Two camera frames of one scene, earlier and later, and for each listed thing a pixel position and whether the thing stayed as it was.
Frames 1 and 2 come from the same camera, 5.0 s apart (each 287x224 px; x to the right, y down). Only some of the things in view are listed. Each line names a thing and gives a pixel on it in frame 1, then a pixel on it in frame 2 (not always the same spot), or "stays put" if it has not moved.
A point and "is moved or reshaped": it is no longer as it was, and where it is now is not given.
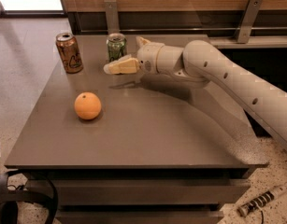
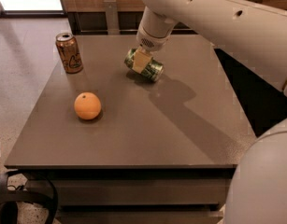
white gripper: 147,57 → 152,41
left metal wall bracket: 111,14 stays put
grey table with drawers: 154,147 stays put
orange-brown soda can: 69,52 stays put
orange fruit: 87,105 stays put
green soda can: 116,44 is moved or reshaped
